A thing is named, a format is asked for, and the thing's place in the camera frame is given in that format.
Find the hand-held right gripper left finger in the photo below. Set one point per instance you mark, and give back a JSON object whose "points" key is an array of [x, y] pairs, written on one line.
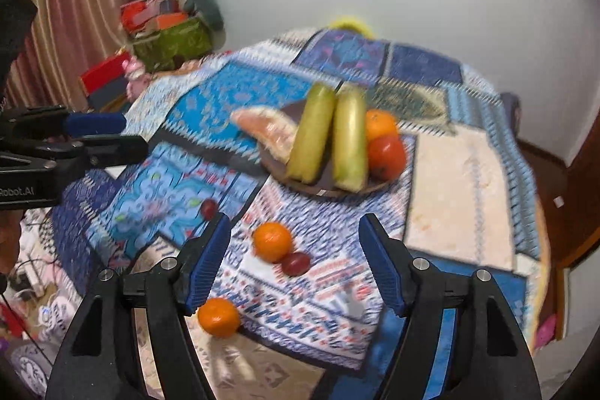
{"points": [[208, 264]]}

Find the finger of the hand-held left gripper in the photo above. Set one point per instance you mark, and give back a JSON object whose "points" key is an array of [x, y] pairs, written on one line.
{"points": [[96, 123], [117, 150]]}

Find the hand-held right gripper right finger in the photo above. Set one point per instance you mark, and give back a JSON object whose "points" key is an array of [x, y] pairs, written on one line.
{"points": [[382, 269]]}

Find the small tangerine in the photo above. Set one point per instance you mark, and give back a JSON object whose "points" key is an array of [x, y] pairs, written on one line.
{"points": [[218, 317], [272, 242]]}

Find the dark purple plate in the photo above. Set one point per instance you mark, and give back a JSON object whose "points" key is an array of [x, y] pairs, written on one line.
{"points": [[328, 188]]}

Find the red tomato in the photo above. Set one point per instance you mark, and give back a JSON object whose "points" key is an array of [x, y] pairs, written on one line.
{"points": [[386, 158]]}

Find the yellow-green banana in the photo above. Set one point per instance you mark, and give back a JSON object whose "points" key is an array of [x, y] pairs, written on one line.
{"points": [[309, 137], [349, 142]]}

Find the large orange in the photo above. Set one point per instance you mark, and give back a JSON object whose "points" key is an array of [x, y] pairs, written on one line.
{"points": [[382, 123]]}

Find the pink pomelo slice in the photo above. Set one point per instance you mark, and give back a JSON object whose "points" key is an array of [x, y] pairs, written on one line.
{"points": [[267, 129]]}

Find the red flat box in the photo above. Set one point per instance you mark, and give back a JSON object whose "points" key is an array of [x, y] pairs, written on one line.
{"points": [[103, 72]]}

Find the dark red jujube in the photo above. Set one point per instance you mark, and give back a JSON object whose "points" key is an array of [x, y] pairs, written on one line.
{"points": [[208, 208], [296, 264]]}

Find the pink plush toy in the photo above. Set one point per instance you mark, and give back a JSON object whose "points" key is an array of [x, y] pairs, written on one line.
{"points": [[136, 74]]}

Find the white power strip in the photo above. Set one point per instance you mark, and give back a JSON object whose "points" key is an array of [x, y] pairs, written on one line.
{"points": [[28, 277]]}

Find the blue patchwork blanket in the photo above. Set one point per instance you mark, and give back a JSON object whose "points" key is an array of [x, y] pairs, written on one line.
{"points": [[459, 194]]}

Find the green cardboard box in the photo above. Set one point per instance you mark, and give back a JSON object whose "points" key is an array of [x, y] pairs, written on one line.
{"points": [[173, 44]]}

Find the striped brown curtain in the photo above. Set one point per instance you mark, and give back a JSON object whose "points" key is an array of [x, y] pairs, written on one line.
{"points": [[79, 6]]}

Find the orange box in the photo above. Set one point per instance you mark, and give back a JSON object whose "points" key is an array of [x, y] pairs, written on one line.
{"points": [[171, 20]]}

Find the pink slipper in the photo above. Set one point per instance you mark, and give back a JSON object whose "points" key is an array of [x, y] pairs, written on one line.
{"points": [[544, 329]]}

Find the white paper scrap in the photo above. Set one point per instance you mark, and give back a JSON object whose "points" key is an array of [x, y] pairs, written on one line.
{"points": [[558, 201]]}

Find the yellow foam tube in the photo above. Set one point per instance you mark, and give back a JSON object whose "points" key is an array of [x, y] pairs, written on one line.
{"points": [[349, 24]]}

